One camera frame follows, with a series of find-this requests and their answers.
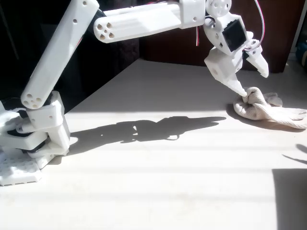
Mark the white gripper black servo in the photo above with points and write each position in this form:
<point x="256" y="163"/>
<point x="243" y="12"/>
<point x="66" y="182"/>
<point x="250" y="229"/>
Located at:
<point x="234" y="84"/>

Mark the white knit cloth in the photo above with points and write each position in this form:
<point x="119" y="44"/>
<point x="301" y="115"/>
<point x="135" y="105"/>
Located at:
<point x="254" y="107"/>

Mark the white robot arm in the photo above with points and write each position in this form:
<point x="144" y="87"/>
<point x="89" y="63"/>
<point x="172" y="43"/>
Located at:
<point x="144" y="24"/>

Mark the teal object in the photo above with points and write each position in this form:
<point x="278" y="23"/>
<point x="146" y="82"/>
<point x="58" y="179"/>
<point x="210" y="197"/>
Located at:
<point x="302" y="52"/>

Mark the brown wooden cabinet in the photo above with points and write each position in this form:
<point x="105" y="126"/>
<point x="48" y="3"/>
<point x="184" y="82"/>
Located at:
<point x="172" y="48"/>

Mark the white shelf post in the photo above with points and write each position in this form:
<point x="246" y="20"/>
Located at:
<point x="297" y="24"/>

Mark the white perforated base plate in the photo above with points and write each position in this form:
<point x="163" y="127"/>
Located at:
<point x="16" y="172"/>

